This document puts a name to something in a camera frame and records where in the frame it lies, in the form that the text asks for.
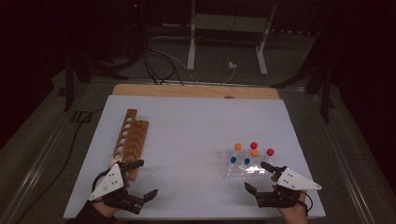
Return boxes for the white cable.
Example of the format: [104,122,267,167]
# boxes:
[148,35,236,85]

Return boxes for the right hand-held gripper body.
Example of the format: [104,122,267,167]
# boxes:
[254,167,322,209]

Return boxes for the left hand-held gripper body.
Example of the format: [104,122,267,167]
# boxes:
[88,162,147,216]

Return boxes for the right hand-held gripper black cable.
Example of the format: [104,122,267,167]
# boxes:
[299,189,314,216]

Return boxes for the grey metal floor rail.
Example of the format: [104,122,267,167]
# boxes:
[306,90,377,224]
[0,78,94,224]

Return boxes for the left hand-held gripper black cable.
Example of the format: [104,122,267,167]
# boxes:
[91,169,110,195]

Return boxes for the hand-held gripper black cable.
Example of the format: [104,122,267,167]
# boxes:
[299,189,314,216]
[91,169,110,195]

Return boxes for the person's left hand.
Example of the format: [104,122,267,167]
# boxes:
[92,198,121,218]

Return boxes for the tangled black cables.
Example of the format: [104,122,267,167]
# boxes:
[136,31,185,87]

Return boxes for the white metal stand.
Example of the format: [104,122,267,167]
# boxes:
[186,0,278,77]

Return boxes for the black floor cable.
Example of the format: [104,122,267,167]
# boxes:
[13,107,106,224]

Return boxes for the white mat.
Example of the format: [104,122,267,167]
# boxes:
[63,94,327,219]

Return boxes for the clear plastic tube rack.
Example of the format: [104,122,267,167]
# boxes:
[220,148,275,180]

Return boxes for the black stand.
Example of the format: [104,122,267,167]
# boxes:
[57,46,130,112]
[270,31,337,124]

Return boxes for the person's right hand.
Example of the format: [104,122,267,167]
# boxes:
[276,190,310,224]

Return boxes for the wooden test tube rack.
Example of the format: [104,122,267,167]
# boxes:
[108,108,149,181]

